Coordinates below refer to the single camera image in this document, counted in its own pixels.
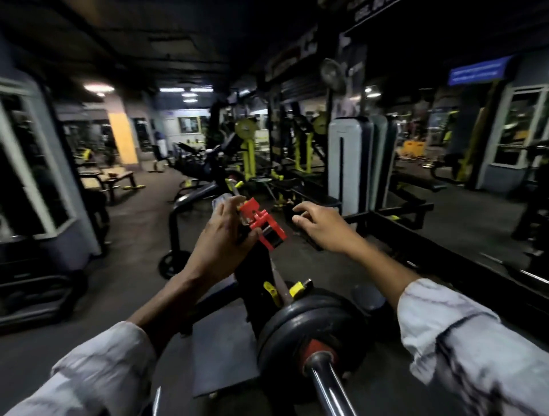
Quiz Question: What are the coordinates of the black curved frame with wheel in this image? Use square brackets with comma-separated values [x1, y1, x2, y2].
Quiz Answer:
[158, 182, 224, 280]

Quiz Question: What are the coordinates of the white weight stack cover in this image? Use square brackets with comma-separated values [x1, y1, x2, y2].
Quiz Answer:
[327, 116, 375, 216]

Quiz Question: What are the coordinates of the person's left forearm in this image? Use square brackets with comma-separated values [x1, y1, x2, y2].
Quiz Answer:
[0, 267, 237, 416]

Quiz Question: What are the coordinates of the grey floor mat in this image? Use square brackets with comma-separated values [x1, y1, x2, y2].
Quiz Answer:
[192, 297, 262, 397]

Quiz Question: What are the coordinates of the flat workout bench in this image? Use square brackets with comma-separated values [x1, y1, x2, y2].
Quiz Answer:
[79, 169, 146, 203]

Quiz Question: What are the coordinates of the blue sign board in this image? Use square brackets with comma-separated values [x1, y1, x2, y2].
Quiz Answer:
[447, 56, 513, 87]

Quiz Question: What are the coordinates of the black low machine frame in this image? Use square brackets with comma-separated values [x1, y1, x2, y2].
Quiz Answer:
[343, 201, 549, 328]

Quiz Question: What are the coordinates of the yellow clip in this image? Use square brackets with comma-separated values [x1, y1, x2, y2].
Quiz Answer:
[263, 281, 282, 307]
[289, 279, 314, 300]

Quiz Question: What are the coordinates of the black upright stand post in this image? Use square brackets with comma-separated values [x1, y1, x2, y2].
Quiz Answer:
[234, 240, 284, 340]

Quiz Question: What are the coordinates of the wall fan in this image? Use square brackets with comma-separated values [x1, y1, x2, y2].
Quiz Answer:
[319, 58, 347, 96]

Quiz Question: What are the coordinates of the grey weight stack cover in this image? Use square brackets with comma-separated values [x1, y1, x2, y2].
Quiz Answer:
[369, 113, 400, 211]

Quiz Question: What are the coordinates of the black incline bench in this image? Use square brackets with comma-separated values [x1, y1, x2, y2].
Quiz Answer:
[172, 133, 243, 183]

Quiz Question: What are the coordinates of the person's right forearm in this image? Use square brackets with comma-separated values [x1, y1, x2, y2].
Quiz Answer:
[348, 238, 549, 416]

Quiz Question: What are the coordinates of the yellow-green plate machine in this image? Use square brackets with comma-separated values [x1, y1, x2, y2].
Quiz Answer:
[293, 112, 330, 174]
[234, 118, 259, 181]

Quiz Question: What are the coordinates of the person's right hand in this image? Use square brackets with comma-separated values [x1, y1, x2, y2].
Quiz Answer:
[293, 201, 366, 259]

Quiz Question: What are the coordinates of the person's left hand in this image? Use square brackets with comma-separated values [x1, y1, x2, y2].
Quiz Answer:
[184, 196, 262, 284]

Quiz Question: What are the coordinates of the black weight plate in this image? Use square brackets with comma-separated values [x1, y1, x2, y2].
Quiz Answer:
[256, 288, 372, 406]

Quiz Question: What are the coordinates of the red barbell collar clamp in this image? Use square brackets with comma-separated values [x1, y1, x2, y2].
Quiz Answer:
[238, 197, 287, 251]

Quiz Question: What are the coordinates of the yellow pillar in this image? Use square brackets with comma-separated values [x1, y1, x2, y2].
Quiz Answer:
[107, 112, 140, 166]

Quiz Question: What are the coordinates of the chrome barbell sleeve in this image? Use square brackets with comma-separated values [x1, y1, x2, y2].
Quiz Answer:
[303, 350, 359, 416]

